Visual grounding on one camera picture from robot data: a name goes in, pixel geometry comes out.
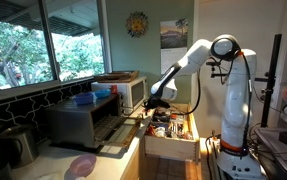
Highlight light blue bowl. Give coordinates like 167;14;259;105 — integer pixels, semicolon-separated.
94;88;113;99

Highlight sun wall decoration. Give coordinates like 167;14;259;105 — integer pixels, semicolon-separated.
125;11;150;39

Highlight black stand pole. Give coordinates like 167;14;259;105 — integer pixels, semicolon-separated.
260;33;283;129

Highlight dark blue bowl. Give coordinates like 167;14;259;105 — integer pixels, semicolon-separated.
74;91;95;106

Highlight wall calendar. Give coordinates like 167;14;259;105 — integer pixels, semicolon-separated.
159;18;190;75

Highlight open wooden drawer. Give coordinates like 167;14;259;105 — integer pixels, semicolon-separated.
144;102;201;163

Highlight grey equipment table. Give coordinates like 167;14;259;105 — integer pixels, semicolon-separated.
254;126;287;178

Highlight white microwave oven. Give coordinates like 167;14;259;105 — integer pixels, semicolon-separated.
90;76;149;116

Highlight dark metal pot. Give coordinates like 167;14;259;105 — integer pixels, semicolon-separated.
0;124;40;168

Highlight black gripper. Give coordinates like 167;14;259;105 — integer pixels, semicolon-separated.
143;95;172;113

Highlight silver toaster oven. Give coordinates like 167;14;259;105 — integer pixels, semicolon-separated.
44;93;143;152

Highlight black clamp mount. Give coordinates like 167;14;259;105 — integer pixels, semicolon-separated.
205;56;233;85

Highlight pink plastic bowl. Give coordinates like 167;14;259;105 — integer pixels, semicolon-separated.
68;152;98;178

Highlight wooden serving tray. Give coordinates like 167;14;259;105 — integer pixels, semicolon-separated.
93;69;140;84

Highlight large glass window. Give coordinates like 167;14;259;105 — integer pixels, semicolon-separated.
0;0;113;95

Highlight clear pen organizer tray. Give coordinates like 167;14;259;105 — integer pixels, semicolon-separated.
164;113;194;141

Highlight black floor cables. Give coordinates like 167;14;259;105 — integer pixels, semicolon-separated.
204;133;225;180

